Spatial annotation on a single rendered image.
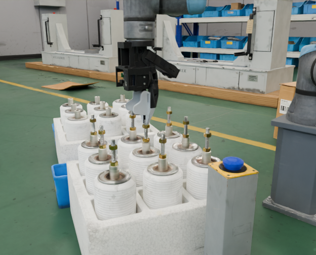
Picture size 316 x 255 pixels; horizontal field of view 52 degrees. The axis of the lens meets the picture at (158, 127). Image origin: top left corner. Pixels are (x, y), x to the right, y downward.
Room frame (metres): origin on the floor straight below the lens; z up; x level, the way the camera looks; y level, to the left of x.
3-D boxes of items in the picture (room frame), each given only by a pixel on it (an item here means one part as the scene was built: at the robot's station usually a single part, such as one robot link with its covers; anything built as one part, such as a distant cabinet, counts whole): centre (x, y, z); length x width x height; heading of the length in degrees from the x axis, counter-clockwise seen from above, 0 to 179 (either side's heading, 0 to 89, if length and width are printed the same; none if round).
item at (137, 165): (0.82, 0.03, 0.16); 0.10 x 0.10 x 0.18
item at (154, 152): (0.82, 0.03, 0.25); 0.08 x 0.08 x 0.01
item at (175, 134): (0.97, -0.03, 0.25); 0.08 x 0.08 x 0.01
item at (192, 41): (6.57, -0.78, 0.36); 0.50 x 0.38 x 0.21; 137
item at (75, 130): (1.17, 0.30, 0.16); 0.10 x 0.10 x 0.18
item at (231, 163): (0.57, -0.14, 0.32); 0.04 x 0.04 x 0.02
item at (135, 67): (0.80, 0.05, 0.48); 0.09 x 0.08 x 0.12; 121
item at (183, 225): (0.82, 0.03, 0.09); 0.39 x 0.39 x 0.18; 22
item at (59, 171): (1.04, 0.21, 0.06); 0.30 x 0.11 x 0.12; 112
